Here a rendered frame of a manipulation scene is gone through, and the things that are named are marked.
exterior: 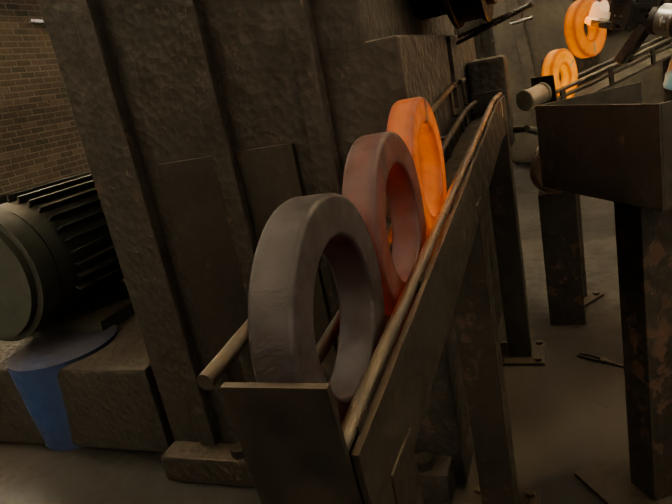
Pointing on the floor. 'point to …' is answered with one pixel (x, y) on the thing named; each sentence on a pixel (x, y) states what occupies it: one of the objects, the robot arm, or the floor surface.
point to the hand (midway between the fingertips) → (585, 21)
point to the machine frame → (245, 176)
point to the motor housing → (560, 250)
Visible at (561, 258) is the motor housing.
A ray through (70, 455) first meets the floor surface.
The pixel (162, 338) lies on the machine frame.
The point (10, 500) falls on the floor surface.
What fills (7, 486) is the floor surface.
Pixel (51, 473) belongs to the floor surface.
